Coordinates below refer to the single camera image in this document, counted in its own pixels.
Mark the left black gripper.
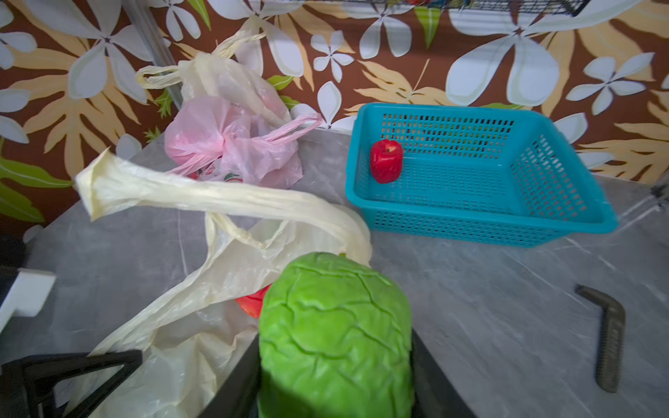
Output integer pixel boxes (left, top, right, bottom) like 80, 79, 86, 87
1, 349, 143, 417

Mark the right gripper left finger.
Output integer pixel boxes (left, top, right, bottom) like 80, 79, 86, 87
199, 336, 261, 418

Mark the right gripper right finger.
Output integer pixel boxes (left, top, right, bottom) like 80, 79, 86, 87
410, 330, 476, 418

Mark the yellow plastic bag with fruit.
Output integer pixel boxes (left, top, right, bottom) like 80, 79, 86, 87
76, 152, 372, 417

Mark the red fruit toy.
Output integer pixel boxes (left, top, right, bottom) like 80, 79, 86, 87
235, 286, 271, 319

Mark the green cabbage toy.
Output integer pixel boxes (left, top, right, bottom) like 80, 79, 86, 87
257, 253, 415, 417

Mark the teal plastic basket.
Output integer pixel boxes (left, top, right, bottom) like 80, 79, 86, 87
346, 104, 618, 247

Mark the red apple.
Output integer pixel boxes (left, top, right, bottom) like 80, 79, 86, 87
370, 139, 403, 184

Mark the pink plastic bag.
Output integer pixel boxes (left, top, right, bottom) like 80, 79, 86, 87
165, 97, 323, 189

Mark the pale yellow bag at back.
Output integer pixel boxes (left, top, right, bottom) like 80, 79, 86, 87
136, 30, 291, 127

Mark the grey allen key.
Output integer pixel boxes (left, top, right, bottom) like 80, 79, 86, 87
576, 285, 626, 394

